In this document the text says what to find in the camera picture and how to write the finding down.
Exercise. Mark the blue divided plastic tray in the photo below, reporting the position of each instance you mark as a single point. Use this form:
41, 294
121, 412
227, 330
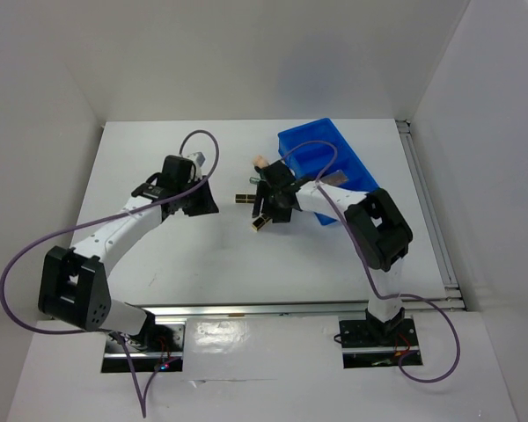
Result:
319, 146

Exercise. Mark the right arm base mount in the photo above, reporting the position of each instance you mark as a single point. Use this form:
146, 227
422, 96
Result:
359, 348

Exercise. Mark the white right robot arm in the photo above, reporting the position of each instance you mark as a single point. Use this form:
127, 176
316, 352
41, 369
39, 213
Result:
377, 229

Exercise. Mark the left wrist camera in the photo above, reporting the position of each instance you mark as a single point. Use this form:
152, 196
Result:
198, 159

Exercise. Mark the beige makeup sponge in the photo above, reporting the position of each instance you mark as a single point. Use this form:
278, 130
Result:
260, 162

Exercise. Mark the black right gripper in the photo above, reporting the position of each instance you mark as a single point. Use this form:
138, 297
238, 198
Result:
263, 192

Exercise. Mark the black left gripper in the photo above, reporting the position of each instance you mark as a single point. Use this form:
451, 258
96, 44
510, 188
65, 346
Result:
208, 204

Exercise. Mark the long black gold lipstick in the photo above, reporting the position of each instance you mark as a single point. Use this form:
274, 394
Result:
244, 198

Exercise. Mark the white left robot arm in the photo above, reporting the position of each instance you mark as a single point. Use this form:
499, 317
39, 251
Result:
74, 283

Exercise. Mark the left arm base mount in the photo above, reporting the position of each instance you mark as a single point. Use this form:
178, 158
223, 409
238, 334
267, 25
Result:
166, 355

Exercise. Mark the aluminium front rail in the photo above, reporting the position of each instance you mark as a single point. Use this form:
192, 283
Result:
266, 309

